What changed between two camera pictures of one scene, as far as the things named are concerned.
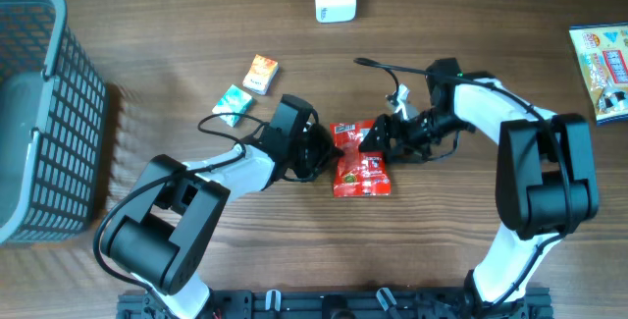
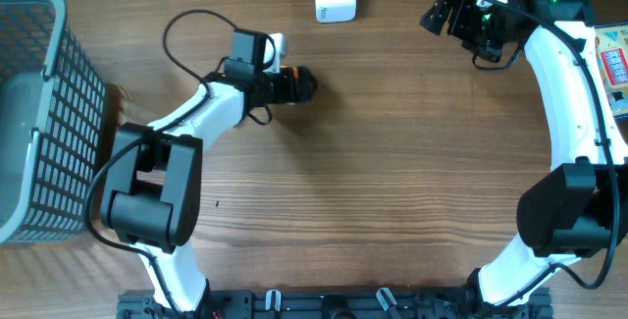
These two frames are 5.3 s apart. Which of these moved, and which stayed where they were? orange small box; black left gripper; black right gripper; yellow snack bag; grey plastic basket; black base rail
Moved: black right gripper; black left gripper; orange small box
Stayed: black base rail; grey plastic basket; yellow snack bag
